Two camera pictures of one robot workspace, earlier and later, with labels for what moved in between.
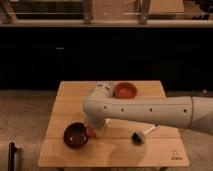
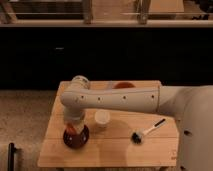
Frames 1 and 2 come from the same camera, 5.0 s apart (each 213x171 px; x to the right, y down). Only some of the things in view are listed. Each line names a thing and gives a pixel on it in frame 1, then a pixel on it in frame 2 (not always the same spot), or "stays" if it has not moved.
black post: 11,156 stays
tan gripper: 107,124 to 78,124
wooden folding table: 124,143 stays
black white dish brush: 138,138 stays
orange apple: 90,132 to 70,129
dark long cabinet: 40,57 stays
